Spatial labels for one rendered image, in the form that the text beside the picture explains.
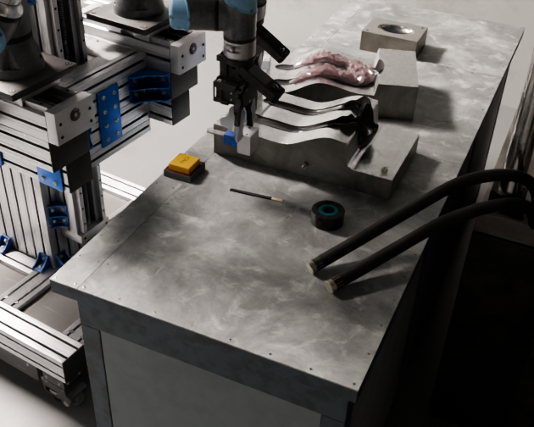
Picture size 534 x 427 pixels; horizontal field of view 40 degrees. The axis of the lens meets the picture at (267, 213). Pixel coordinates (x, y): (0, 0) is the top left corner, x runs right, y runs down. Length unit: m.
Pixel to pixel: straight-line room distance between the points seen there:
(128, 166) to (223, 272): 1.92
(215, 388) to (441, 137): 1.02
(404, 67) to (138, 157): 1.62
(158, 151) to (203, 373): 2.12
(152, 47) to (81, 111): 0.42
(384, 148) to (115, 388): 0.91
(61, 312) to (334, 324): 1.16
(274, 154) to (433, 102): 0.65
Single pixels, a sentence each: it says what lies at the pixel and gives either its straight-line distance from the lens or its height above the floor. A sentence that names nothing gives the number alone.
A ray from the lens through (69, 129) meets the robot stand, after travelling 1.92.
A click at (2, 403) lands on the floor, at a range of 2.52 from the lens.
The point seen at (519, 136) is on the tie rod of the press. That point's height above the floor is 0.99.
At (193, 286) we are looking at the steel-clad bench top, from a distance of 1.60.
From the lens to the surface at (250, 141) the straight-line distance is 1.81.
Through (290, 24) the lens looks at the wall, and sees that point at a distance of 4.69.
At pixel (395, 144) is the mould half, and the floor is 0.86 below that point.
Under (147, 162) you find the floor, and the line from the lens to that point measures 3.53.
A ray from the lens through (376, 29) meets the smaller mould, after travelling 2.72.
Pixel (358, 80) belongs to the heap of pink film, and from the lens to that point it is 2.29.
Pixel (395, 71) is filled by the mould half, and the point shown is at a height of 0.91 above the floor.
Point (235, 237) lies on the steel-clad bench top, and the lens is 1.73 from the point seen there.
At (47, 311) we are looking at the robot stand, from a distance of 2.47.
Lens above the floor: 1.86
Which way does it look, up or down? 36 degrees down
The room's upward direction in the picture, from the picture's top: 2 degrees clockwise
